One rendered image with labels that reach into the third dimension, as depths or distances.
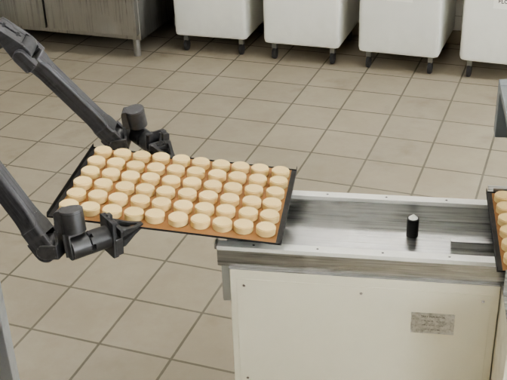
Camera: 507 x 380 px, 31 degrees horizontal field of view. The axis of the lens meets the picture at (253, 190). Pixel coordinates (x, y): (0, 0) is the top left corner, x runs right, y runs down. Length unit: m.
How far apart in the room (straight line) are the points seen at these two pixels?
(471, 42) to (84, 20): 2.55
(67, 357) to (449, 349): 1.58
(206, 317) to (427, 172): 1.59
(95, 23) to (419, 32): 2.15
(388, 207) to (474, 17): 3.25
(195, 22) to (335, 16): 0.98
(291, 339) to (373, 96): 3.24
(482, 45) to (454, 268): 3.54
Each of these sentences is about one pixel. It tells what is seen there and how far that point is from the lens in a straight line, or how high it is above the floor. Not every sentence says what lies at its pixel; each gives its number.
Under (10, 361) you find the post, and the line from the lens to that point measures 1.20.
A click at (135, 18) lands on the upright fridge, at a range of 6.10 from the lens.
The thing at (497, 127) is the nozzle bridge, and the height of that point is 1.05.
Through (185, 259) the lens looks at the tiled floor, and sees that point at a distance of 3.94.
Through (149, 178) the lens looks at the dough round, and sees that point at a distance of 2.46.
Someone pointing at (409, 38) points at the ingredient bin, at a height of 0.25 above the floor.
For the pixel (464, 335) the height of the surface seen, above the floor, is 0.68.
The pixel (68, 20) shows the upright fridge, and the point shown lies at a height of 0.25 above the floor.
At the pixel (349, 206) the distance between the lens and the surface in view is 2.55.
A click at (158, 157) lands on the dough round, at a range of 2.56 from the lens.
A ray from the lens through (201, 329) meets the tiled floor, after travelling 3.53.
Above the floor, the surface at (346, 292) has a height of 0.79.
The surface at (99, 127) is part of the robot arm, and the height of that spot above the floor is 1.04.
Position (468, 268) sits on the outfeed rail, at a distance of 2.31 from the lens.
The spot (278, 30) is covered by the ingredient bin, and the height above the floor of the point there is 0.22.
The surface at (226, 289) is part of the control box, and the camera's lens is 2.45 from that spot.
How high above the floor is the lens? 2.14
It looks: 29 degrees down
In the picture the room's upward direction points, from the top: 2 degrees counter-clockwise
